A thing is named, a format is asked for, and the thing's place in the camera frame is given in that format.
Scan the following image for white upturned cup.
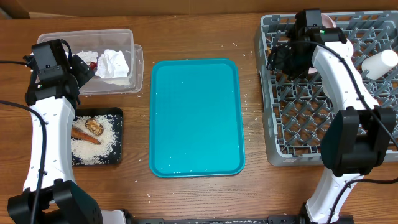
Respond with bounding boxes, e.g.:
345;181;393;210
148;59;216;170
361;50;398;80

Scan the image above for pink bowl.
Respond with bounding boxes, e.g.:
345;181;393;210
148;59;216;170
345;39;354;58

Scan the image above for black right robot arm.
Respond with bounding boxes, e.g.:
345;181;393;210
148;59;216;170
267;9;396;223

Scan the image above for black tray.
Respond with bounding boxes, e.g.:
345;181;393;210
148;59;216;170
70;107;124;166

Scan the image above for grey dish rack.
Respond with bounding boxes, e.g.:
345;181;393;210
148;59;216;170
254;11;397;166

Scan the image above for red snack wrapper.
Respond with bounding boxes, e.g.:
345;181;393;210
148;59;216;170
89;62;97;70

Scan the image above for white rice pile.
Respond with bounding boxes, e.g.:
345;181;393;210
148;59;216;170
70;114;122;165

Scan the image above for large white plate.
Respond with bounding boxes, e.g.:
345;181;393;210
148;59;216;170
308;13;336;74

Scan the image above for white napkin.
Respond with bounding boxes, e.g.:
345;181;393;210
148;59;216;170
76;51;98;65
95;49;129;79

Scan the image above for clear plastic bin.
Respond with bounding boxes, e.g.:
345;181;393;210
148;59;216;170
37;29;144;95

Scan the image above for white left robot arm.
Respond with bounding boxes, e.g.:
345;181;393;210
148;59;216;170
7;39;134;223

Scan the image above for teal serving tray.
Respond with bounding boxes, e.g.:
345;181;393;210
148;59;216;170
149;58;245;178

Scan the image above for brown crumbly food scrap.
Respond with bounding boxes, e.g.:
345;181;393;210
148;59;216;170
85;118;104;136

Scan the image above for orange carrot piece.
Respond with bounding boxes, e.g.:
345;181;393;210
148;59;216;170
71;128;101;145

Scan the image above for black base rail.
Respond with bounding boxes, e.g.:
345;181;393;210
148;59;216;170
136;215;355;224

